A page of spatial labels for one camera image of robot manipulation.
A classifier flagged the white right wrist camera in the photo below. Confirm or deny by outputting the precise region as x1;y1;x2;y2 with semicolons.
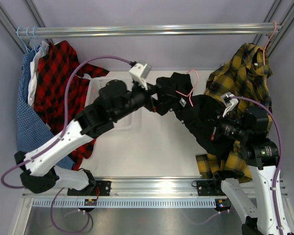
221;92;239;118

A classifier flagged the blue wire hanger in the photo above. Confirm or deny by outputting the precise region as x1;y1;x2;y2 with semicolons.
32;26;46;55
26;27;39;53
16;26;32;52

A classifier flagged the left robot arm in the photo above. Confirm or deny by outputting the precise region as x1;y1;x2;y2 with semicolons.
15;80;160;195

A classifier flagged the pink wire hanger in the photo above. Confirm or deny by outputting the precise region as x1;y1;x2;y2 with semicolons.
175;69;199;107
263;21;277;66

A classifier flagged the slotted white cable duct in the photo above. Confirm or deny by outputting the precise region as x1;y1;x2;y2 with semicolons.
33;198;217;209

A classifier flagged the red black plaid shirt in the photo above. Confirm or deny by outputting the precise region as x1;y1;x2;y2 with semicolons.
33;40;110;169

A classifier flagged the left frame post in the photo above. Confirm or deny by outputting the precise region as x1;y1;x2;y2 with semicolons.
0;0;45;53

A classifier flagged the yellow plaid shirt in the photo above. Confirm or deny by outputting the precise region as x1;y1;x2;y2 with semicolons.
196;43;272;183

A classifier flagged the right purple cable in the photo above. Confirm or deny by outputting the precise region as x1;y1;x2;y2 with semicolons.
183;95;285;235

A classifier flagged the frame post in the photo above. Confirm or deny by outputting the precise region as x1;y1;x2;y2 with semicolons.
0;0;45;53
263;0;294;57

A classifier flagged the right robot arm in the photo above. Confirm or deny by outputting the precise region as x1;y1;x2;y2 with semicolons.
212;106;292;235

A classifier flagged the black mounting plate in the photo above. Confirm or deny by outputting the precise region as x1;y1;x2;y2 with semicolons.
67;180;112;196
191;179;225;196

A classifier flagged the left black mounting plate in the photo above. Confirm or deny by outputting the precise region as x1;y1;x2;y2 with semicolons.
67;180;112;196

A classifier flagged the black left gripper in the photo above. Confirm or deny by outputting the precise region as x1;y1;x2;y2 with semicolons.
112;77;177;122

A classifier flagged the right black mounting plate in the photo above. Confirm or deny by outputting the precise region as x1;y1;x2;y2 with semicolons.
191;179;225;196

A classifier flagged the white shirt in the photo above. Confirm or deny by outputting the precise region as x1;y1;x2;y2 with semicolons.
27;41;49;108

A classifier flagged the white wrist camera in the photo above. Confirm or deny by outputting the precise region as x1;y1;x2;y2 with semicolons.
129;62;152;90
221;92;239;118

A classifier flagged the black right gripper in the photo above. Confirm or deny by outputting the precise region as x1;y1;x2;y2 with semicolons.
194;108;250;141

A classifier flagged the white plastic basket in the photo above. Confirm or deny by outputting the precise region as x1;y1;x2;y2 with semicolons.
85;77;135;131

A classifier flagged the aluminium hanging rail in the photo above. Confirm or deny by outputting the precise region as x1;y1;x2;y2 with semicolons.
16;23;274;39

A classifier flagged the blue checked shirt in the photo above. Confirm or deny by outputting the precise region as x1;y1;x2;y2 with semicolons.
16;52;75;172

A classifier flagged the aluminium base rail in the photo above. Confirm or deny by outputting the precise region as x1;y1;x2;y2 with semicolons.
22;177;289;198

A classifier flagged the right frame post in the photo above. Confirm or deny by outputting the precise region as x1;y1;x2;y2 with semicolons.
263;0;294;57

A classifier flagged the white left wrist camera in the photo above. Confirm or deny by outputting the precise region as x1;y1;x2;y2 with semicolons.
129;62;152;90

